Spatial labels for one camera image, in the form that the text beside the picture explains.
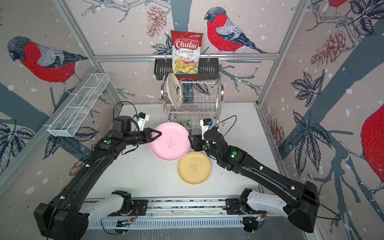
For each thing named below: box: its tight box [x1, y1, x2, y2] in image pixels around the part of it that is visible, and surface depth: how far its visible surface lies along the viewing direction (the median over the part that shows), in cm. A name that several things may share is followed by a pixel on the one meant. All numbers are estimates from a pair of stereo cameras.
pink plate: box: [149, 122, 191, 162], surface depth 74 cm
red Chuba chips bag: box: [171, 30, 204, 75], surface depth 86 cm
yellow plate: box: [178, 151, 212, 185], surface depth 88 cm
